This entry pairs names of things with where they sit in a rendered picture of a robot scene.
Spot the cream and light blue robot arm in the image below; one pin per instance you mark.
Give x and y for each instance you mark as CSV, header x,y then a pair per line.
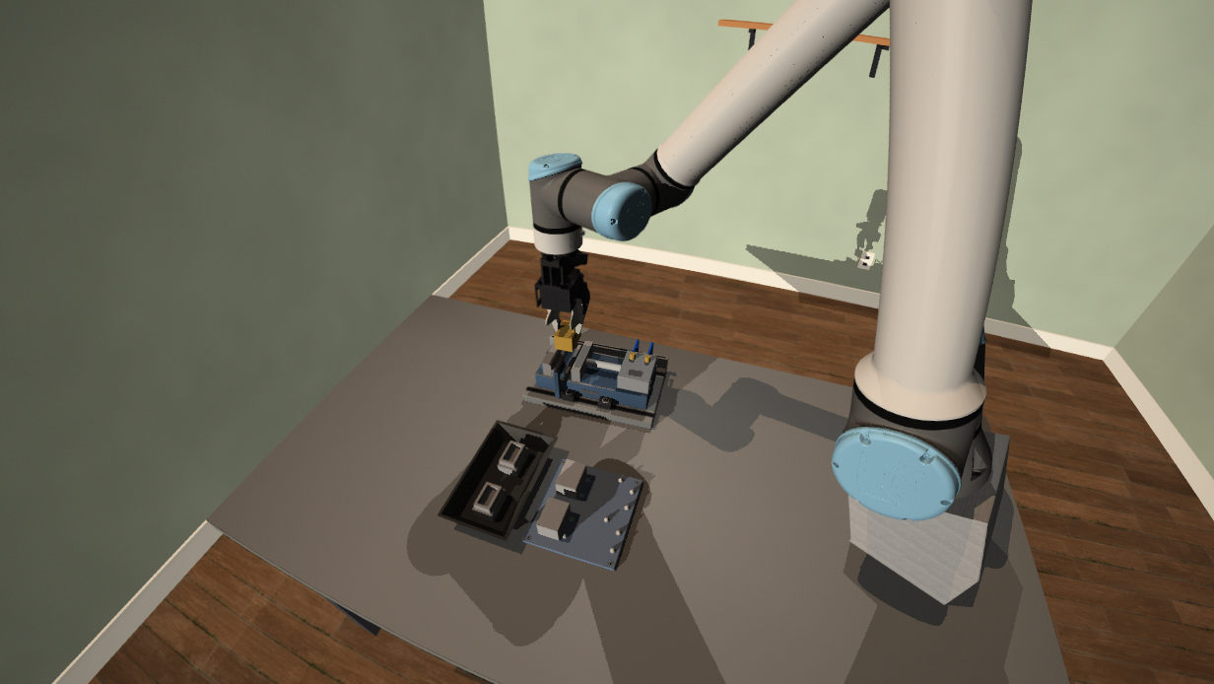
x,y
957,70

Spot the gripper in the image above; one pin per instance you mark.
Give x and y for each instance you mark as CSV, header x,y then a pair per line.
x,y
572,296

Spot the yellow rectangular block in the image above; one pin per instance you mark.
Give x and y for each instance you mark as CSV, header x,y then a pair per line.
x,y
565,338

